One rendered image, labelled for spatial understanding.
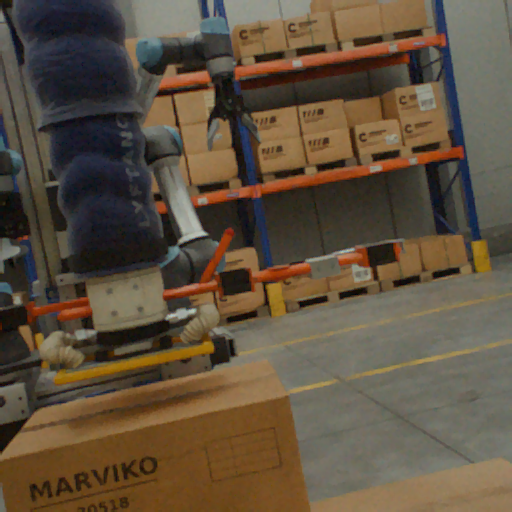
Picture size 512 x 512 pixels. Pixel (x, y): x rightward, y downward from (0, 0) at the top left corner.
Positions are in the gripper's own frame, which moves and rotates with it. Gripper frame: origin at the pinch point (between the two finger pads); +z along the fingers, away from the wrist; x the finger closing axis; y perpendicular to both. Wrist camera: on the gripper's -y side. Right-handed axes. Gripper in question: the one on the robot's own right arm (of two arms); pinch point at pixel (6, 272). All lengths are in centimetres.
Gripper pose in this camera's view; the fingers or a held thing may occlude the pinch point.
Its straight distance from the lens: 206.4
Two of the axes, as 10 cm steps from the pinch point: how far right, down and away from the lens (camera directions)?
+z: 1.8, 9.8, 0.5
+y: 9.8, -1.8, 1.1
